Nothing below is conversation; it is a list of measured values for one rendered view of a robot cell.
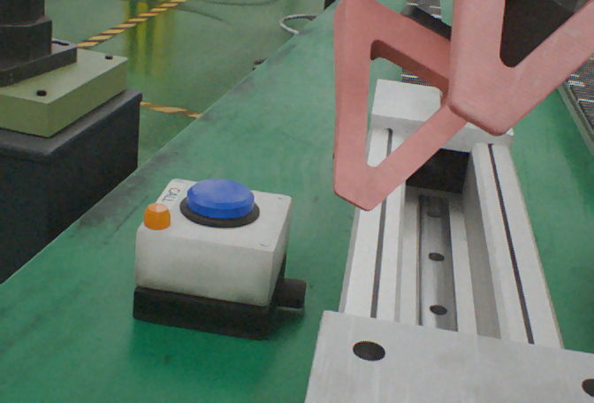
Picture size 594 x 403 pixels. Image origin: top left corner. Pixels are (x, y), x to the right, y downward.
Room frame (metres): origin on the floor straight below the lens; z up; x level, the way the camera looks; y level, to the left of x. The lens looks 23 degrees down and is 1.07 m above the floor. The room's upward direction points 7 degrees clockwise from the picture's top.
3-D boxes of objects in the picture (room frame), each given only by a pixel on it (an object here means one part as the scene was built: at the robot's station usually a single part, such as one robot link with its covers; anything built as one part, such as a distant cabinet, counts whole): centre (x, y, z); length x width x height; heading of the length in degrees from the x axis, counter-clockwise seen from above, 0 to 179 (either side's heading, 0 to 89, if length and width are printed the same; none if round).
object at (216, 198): (0.48, 0.04, 0.84); 0.04 x 0.04 x 0.02
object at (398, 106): (0.63, -0.09, 0.83); 0.12 x 0.09 x 0.10; 85
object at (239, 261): (0.47, 0.04, 0.81); 0.10 x 0.08 x 0.06; 85
